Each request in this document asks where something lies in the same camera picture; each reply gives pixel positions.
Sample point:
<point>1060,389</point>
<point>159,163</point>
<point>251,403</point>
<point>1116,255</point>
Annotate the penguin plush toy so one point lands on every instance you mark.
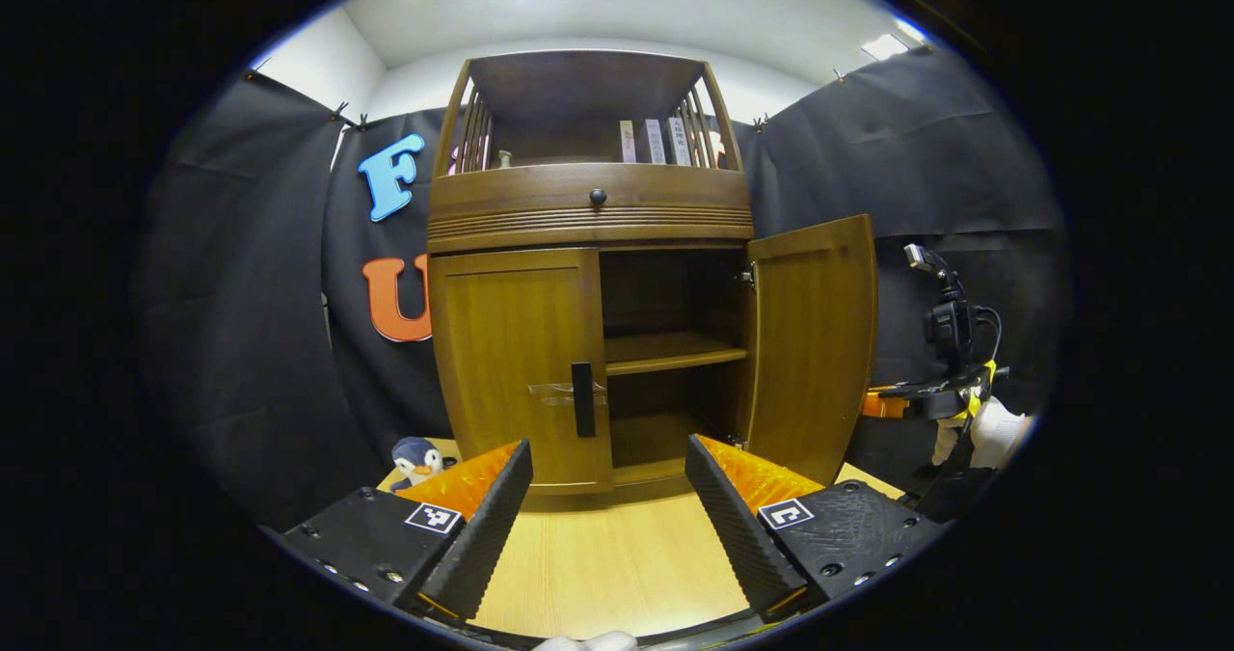
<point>416,458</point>

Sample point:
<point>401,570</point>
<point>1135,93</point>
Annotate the black backdrop cloth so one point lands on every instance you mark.
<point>260,294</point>

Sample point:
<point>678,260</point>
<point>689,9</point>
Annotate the wooden shoe cabinet door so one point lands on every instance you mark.
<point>815,342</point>
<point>511,342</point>

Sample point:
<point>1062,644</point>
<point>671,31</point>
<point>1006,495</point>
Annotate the pink book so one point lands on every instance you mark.
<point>628,142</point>

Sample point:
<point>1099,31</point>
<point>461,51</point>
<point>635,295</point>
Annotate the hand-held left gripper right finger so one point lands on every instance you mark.
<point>737,526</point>

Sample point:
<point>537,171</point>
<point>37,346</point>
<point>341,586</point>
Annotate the small ceiling light panel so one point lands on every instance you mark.
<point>892,41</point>

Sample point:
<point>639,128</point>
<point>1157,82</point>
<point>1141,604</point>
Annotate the wooden double-door shoe cabinet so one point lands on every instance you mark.
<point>578,87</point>

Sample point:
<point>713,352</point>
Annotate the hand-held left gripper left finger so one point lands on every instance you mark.
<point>487,526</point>

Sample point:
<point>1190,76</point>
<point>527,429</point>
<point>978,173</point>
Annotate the pale lavender book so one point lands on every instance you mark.
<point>655,142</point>

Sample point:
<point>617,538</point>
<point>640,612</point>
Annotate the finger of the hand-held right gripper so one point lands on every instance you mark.
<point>882,405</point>

